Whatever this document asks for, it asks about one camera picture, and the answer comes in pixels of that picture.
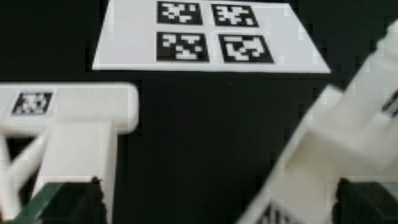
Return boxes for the white tag sheet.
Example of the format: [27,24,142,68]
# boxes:
[92,0,330,74]

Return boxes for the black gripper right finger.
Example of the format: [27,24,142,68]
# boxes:
[334,178,398,224]

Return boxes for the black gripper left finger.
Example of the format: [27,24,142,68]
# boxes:
[5,178,108,224]

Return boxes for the white chair seat part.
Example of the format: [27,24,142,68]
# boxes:
[236,20,398,224]

